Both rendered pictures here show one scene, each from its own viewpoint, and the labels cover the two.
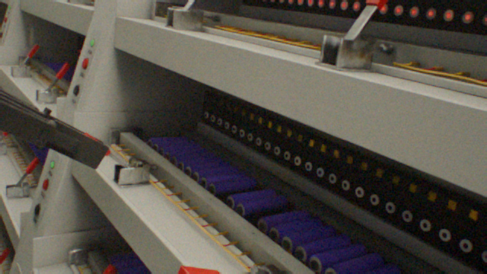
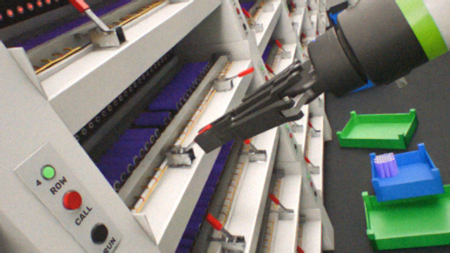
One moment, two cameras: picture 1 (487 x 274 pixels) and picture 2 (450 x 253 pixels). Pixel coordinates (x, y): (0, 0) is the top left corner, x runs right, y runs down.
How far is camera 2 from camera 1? 0.91 m
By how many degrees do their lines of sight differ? 109
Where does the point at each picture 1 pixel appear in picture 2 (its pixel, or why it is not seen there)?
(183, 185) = (177, 126)
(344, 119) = (202, 11)
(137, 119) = not seen: hidden behind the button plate
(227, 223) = (195, 101)
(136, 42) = (105, 88)
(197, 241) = (209, 112)
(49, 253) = not seen: outside the picture
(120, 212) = (208, 157)
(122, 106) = not seen: hidden behind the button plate
